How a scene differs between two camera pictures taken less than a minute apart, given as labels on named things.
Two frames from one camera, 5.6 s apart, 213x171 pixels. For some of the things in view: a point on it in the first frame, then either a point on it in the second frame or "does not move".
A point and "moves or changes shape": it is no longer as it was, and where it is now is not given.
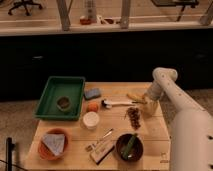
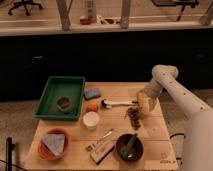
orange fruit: [92, 107] does not move
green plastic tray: [58, 87] does not move
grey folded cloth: [55, 143] does not move
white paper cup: [91, 120] does not move
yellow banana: [139, 99] moves or changes shape
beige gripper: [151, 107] -> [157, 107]
